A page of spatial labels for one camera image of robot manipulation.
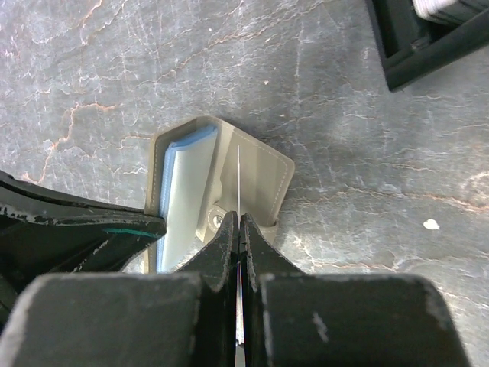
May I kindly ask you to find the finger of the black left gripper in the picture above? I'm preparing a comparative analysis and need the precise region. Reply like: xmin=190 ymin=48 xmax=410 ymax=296
xmin=1 ymin=172 xmax=166 ymax=302

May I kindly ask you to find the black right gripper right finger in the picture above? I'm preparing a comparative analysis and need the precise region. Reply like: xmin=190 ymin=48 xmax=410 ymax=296
xmin=240 ymin=215 xmax=470 ymax=366

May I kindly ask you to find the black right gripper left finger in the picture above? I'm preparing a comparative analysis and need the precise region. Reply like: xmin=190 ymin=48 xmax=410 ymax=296
xmin=1 ymin=212 xmax=237 ymax=366

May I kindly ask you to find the beige leather card holder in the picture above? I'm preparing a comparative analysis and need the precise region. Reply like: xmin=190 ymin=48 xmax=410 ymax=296
xmin=144 ymin=115 xmax=295 ymax=273

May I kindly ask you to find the black card tray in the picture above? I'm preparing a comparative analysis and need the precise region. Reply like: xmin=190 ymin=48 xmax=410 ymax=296
xmin=366 ymin=1 xmax=488 ymax=92

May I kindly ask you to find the white card stack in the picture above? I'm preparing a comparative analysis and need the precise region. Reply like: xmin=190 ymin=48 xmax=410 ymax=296
xmin=412 ymin=0 xmax=458 ymax=19

